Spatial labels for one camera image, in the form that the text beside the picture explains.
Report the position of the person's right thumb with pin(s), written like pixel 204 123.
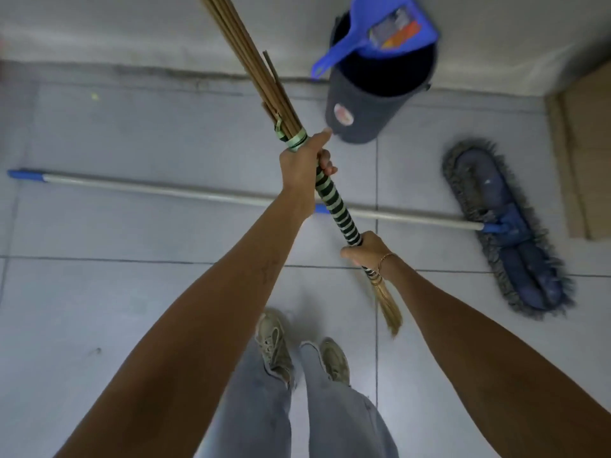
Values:
pixel 352 255

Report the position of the person's left thumb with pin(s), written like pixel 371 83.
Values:
pixel 317 139

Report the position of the person's right beige sneaker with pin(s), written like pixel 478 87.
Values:
pixel 335 360

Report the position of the blue plastic dustpan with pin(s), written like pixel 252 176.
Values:
pixel 374 11

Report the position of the brown cardboard sheet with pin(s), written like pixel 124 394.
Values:
pixel 587 152

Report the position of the dark round bucket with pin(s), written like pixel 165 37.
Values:
pixel 370 107

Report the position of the person's left hand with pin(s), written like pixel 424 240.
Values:
pixel 298 169

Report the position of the person's right leg in jeans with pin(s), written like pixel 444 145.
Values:
pixel 341 419

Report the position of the person's left forearm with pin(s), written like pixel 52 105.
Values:
pixel 200 329

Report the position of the person's beige sneaker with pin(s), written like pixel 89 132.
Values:
pixel 273 343
pixel 335 360

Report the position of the person's right hand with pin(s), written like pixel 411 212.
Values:
pixel 370 250

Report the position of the person's left beige sneaker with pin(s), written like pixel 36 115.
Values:
pixel 273 343

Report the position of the person's right forearm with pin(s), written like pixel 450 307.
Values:
pixel 477 367

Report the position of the person's left leg in jeans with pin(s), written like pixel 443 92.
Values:
pixel 255 414

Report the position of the person's leg in jeans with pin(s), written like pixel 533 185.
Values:
pixel 341 419
pixel 255 414

